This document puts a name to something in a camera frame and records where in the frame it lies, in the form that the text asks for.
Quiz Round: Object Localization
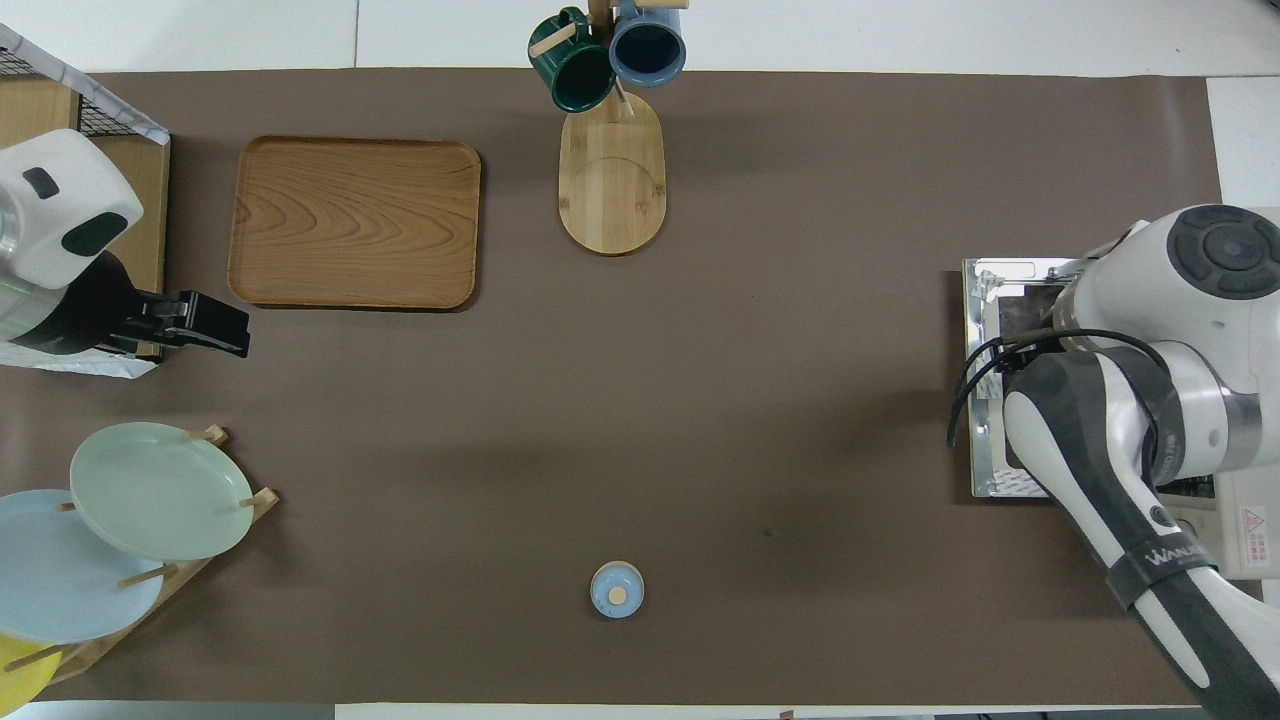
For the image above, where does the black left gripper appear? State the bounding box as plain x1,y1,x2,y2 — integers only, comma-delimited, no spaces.
15,250,251,359

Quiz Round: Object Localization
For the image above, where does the glass oven door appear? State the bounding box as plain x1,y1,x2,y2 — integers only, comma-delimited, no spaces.
963,258,1101,498

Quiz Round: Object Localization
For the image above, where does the white toaster oven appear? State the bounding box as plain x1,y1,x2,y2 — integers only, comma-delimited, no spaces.
1160,465,1280,581

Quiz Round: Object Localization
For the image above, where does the pale green plate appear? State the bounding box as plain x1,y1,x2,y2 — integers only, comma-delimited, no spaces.
70,422,254,561

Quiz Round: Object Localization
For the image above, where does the wooden tray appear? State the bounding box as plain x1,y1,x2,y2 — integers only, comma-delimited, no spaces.
228,135,482,311

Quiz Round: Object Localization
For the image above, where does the wooden plate rack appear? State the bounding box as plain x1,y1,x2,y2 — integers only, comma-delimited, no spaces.
0,425,279,686

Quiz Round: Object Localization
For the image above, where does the wooden shelf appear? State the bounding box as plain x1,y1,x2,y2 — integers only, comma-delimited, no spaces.
0,75,171,361

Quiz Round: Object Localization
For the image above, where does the large light blue plate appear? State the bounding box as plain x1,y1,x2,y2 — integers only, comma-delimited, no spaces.
0,489,166,644

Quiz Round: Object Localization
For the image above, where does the yellow plate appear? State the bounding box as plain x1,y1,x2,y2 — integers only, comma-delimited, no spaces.
0,635,56,716

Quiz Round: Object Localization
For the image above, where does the wooden mug tree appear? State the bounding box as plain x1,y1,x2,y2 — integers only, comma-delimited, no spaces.
528,0,691,256

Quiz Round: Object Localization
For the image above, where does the dark green mug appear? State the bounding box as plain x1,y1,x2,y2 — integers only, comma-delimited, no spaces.
528,8,616,113

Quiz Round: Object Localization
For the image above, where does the small blue bell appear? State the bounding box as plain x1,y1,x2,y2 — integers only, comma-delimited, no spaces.
590,561,645,619

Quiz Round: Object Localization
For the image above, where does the brown table mat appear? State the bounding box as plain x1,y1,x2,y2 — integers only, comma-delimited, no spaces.
0,68,1223,706

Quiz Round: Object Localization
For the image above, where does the blue mug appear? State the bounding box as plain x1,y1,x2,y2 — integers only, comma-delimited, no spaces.
609,8,688,88

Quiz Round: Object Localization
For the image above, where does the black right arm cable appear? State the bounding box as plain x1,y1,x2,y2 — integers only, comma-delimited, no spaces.
948,328,1171,448

